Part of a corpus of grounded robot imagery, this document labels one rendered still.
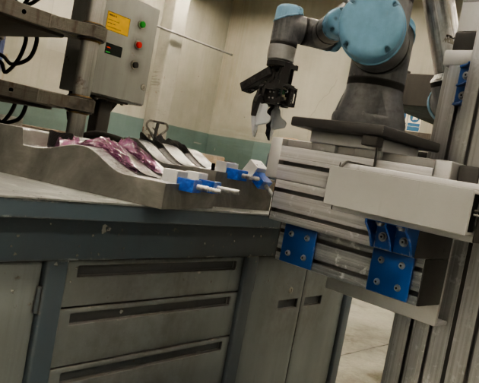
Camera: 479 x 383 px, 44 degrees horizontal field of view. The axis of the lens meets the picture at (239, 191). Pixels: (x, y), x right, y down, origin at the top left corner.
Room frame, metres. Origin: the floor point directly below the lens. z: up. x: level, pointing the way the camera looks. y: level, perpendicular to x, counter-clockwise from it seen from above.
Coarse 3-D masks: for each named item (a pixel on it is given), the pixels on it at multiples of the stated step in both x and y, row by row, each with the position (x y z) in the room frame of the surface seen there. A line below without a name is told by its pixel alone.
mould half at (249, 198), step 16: (144, 144) 1.66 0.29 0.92; (160, 160) 1.62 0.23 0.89; (208, 160) 1.85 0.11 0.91; (208, 176) 1.50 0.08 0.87; (224, 176) 1.51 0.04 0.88; (224, 192) 1.52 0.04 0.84; (240, 192) 1.57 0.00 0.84; (256, 192) 1.63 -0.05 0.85; (240, 208) 1.58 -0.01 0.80; (256, 208) 1.64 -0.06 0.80
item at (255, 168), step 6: (252, 162) 1.61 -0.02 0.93; (258, 162) 1.63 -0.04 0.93; (246, 168) 1.62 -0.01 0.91; (252, 168) 1.60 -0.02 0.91; (258, 168) 1.60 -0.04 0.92; (264, 168) 1.62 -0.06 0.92; (252, 174) 1.60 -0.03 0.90; (258, 174) 1.60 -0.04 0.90; (264, 174) 1.62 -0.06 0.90; (252, 180) 1.60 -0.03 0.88; (264, 180) 1.59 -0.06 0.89; (270, 180) 1.62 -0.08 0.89; (258, 186) 1.59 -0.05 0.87; (264, 186) 1.60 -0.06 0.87; (270, 192) 1.58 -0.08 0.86
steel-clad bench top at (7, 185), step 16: (0, 176) 1.24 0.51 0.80; (16, 176) 1.31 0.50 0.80; (0, 192) 0.99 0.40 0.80; (16, 192) 1.03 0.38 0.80; (32, 192) 1.07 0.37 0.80; (48, 192) 1.12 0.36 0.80; (64, 192) 1.17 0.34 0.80; (80, 192) 1.22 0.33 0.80; (208, 208) 1.41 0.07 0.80; (224, 208) 1.49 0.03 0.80
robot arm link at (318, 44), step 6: (312, 18) 1.62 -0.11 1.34; (312, 24) 1.60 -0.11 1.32; (306, 30) 1.59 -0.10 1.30; (312, 30) 1.59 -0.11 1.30; (306, 36) 1.60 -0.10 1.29; (312, 36) 1.59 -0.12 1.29; (306, 42) 1.61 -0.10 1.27; (312, 42) 1.61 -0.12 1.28; (318, 42) 1.58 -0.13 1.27; (318, 48) 1.63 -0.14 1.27; (324, 48) 1.62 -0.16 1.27; (330, 48) 1.62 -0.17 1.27; (336, 48) 1.62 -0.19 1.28
